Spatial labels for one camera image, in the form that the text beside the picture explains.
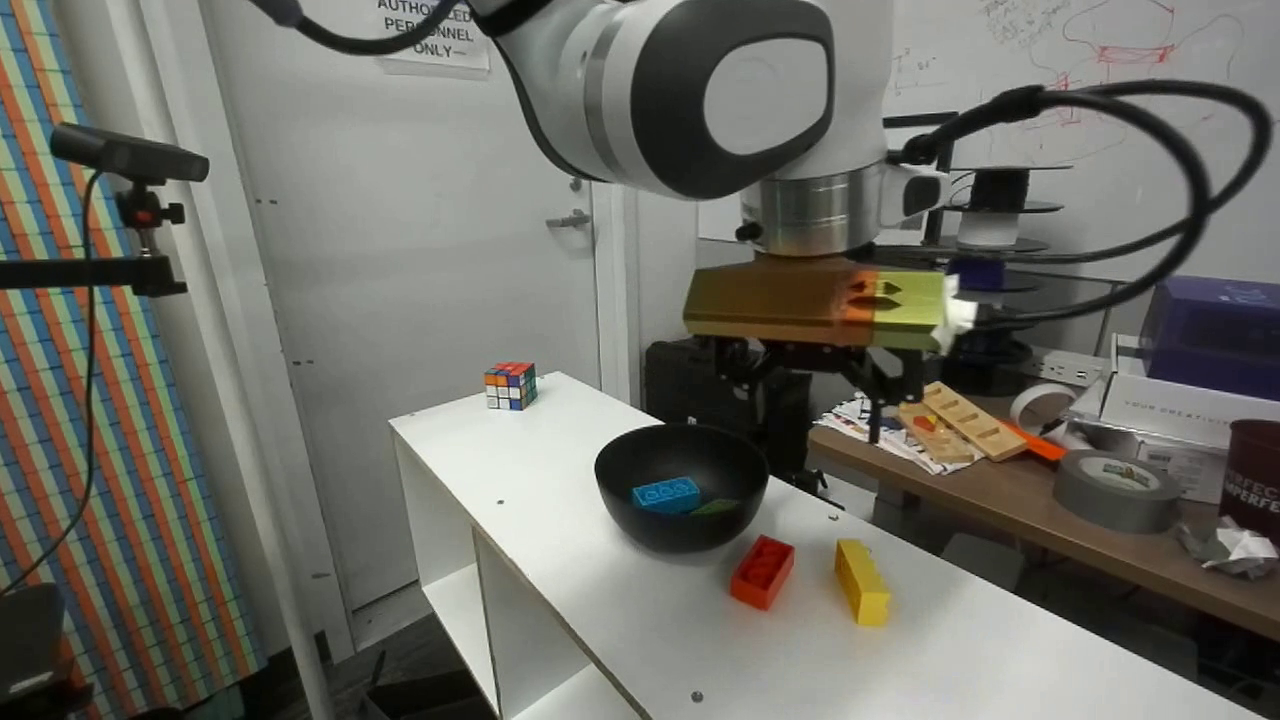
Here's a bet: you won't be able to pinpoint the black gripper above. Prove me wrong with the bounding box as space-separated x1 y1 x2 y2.
703 338 936 456

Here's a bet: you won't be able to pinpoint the yellow toy building block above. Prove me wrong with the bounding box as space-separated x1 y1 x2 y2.
832 535 895 634

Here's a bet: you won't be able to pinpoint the red toy building block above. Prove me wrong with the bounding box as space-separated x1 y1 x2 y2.
724 534 799 617

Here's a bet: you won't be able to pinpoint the blue toy building block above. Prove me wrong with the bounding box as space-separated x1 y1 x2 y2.
626 472 706 515

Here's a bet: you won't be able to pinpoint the black bowl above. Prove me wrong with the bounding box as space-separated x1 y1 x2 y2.
591 420 777 556

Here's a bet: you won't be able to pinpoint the magazine papers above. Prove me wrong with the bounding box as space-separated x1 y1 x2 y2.
813 392 985 480

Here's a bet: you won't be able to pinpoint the wooden orange game box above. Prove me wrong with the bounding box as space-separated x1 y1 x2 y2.
895 379 1030 470

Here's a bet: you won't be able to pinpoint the black hard carrying case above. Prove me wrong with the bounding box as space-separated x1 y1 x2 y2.
641 326 816 484

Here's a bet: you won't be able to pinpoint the black filament spool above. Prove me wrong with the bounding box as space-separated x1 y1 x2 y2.
931 160 1077 218
936 326 1049 398

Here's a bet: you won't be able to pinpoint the blue filament spool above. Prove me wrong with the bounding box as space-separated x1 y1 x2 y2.
950 253 1045 296

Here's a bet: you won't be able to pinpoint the white tape roll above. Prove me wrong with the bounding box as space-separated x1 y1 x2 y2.
1007 379 1079 434

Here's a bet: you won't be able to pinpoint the wooden desk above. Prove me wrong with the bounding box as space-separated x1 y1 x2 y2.
802 386 1280 644

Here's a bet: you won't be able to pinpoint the white shelf unit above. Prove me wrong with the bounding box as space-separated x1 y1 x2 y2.
382 372 1265 720

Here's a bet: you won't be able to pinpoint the Rubik's cube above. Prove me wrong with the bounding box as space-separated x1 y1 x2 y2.
480 355 541 413

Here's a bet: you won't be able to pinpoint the white cardboard box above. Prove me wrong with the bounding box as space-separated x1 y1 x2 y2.
1096 372 1280 456

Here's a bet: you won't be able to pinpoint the dark blue box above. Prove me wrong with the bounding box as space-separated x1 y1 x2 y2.
1141 272 1280 402

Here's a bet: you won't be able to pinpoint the crumpled silver foil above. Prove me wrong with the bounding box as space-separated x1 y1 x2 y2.
1177 515 1280 583

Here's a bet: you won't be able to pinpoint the dark red mug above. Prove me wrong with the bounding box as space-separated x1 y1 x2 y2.
1221 417 1280 543

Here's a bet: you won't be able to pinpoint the whiteboard with scribbles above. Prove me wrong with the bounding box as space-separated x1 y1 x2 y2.
883 0 1280 284

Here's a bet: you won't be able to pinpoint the white door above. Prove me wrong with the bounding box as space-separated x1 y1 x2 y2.
195 0 630 644

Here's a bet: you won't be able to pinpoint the tan wrist camera box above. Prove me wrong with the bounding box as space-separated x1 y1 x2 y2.
681 255 956 355

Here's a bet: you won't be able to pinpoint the orange handled tool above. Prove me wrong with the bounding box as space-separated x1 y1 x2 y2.
1007 425 1072 472

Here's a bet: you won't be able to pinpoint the grey duct tape roll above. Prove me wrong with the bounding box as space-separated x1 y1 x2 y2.
1053 452 1188 540

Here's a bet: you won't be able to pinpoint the silver door handle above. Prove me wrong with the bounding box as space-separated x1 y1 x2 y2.
541 175 597 234

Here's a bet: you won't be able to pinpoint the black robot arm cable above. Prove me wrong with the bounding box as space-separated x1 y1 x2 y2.
883 78 1274 331

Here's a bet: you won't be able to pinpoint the colourful striped wall panel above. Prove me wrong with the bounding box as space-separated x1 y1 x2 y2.
0 0 263 720

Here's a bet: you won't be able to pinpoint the black camera cable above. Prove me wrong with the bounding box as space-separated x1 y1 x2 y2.
0 173 112 595

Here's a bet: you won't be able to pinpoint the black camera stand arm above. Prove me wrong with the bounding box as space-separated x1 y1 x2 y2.
0 184 191 300

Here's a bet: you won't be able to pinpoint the black camera on stand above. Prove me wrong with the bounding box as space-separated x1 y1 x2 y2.
46 120 214 190

